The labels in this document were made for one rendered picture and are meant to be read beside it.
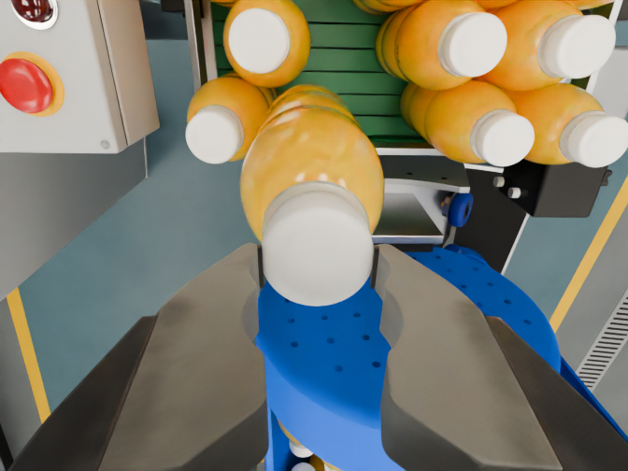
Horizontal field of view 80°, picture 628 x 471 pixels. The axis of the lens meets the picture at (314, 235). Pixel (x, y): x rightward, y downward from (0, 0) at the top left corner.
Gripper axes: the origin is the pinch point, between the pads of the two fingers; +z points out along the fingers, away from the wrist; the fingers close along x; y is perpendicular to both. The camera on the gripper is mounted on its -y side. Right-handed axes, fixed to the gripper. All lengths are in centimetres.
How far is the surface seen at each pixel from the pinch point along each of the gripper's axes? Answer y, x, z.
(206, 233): 65, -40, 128
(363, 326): 16.4, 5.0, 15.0
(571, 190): 7.8, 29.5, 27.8
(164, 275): 85, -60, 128
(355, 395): 16.4, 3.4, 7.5
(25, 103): -2.1, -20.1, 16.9
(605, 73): -3, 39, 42
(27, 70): -4.3, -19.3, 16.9
